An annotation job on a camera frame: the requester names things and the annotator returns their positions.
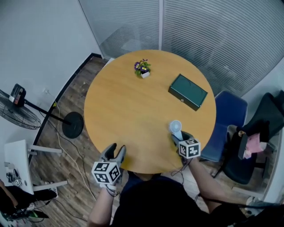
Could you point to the black office chair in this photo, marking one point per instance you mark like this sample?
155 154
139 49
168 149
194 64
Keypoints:
250 153

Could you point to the person's right forearm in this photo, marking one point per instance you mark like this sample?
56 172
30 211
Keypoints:
204 179

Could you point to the dark green rectangular box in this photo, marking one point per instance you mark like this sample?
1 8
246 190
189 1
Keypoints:
187 92

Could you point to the person's left forearm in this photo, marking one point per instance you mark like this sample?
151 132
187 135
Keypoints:
101 208

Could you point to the person's dark shirt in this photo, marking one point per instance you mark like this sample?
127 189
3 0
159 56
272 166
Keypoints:
162 204

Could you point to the small white handheld fan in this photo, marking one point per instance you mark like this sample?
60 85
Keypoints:
175 127

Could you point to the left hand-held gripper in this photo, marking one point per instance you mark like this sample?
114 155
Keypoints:
104 173

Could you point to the potted purple flower plant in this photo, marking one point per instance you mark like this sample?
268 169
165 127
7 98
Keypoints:
143 67

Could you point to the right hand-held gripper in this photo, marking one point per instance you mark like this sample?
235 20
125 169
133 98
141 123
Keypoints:
190 149

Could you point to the black standing floor fan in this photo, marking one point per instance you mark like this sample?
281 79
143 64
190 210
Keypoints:
20 110

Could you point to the pink cloth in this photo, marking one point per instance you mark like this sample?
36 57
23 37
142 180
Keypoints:
255 144

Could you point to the blue office chair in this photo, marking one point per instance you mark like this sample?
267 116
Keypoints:
228 119

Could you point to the green black device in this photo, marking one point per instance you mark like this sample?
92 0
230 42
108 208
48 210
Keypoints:
35 214

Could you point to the black clothing pile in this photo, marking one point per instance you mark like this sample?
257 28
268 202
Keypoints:
264 124

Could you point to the white side desk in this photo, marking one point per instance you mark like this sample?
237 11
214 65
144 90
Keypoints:
16 159

